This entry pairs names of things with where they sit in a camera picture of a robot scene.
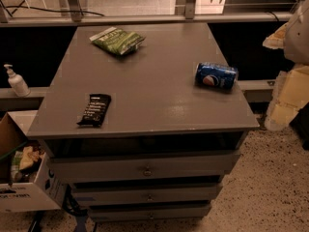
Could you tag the blue pepsi can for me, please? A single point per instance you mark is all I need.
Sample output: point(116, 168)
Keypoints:
point(216, 75)

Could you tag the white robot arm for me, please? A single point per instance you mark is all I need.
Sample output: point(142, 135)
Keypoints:
point(291, 89)

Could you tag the green jalapeno chip bag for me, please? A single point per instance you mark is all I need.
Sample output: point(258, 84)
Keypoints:
point(117, 41)

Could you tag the grey drawer cabinet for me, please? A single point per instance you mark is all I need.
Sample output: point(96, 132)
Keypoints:
point(157, 106)

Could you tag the black snack bar wrapper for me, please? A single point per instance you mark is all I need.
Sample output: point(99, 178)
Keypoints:
point(95, 110)

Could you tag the top grey drawer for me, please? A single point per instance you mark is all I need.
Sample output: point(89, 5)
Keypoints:
point(143, 167)

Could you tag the grey drawer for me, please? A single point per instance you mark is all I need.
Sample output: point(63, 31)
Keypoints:
point(190, 210)
point(139, 195)
point(143, 167)

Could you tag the middle grey drawer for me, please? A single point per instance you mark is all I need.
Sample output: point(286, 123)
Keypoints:
point(139, 195)

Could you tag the bottom grey drawer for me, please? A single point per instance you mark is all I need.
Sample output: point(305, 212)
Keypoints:
point(190, 210)

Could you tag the white cardboard box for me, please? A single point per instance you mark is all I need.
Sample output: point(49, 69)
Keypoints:
point(46, 192)

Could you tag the snack packets in box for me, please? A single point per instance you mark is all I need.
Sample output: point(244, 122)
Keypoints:
point(26, 164)

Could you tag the white pump bottle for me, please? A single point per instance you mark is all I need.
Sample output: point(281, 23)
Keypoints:
point(17, 82)

